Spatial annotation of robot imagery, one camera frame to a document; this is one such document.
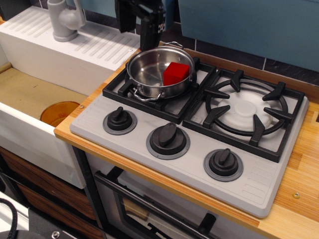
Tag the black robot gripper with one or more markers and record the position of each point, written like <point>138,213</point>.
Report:
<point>152,15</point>

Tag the wooden drawer cabinet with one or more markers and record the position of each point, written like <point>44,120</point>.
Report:
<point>54,198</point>

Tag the grey toy stove top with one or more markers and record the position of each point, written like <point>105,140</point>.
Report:
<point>254,191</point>

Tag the red cube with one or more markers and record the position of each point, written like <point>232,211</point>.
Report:
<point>175,73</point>

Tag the grey toy faucet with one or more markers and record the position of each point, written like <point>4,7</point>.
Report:
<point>65,22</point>

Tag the black stove knob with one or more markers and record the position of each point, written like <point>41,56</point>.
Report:
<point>223,165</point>
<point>119,122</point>
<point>168,142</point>

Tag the orange plastic plate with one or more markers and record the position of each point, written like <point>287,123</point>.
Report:
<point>58,112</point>

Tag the stainless steel pan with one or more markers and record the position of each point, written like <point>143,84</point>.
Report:
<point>146,69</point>

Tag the white toy sink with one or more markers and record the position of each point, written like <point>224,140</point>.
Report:
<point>37,71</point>

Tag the oven door with handle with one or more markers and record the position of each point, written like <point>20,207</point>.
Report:
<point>146,211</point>

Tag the black right burner grate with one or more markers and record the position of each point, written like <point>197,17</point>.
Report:
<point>251,114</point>

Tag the black burner grate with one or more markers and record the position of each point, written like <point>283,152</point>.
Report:
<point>120,89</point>
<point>251,114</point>

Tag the black left burner grate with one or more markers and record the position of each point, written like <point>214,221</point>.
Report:
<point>120,89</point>

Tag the black middle stove knob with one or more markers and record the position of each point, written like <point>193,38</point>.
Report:
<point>168,142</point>

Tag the black left stove knob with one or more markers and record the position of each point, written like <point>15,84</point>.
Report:
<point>119,122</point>

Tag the black right stove knob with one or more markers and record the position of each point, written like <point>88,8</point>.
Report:
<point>223,165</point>

